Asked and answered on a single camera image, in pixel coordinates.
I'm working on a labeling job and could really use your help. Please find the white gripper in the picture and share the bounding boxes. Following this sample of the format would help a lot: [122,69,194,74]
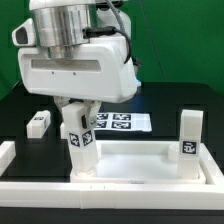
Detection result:
[18,36,136,129]

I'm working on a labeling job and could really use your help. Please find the white desk top tray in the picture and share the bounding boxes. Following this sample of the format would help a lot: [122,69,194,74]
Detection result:
[70,140,206,184]

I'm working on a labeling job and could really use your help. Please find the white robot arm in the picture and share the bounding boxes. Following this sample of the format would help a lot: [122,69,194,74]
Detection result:
[12,0,137,128]

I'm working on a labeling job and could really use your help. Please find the black marker plate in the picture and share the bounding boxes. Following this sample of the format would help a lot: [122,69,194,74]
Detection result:
[96,112,152,132]

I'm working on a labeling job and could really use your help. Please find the white U-shaped fence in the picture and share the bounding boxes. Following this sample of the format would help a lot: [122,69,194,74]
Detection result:
[0,145,224,210]

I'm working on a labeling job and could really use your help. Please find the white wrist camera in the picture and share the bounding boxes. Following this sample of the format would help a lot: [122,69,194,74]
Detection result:
[12,18,37,47]

